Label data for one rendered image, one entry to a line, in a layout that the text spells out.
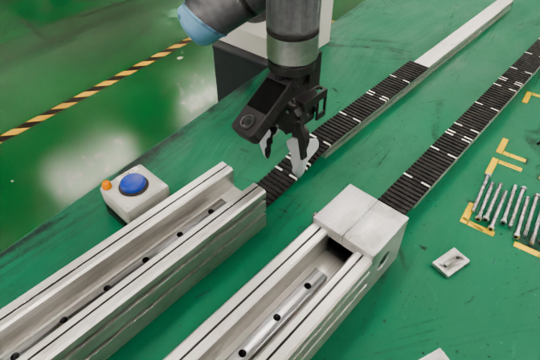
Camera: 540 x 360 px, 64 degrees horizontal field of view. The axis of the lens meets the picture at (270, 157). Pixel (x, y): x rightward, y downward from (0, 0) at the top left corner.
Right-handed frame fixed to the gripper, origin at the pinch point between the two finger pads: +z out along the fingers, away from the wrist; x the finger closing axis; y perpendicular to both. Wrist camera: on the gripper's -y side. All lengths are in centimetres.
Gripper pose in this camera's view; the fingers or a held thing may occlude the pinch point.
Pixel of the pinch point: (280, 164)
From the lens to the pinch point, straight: 76.2
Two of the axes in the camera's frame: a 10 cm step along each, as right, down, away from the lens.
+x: -7.4, -4.5, 5.1
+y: 6.8, -4.9, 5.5
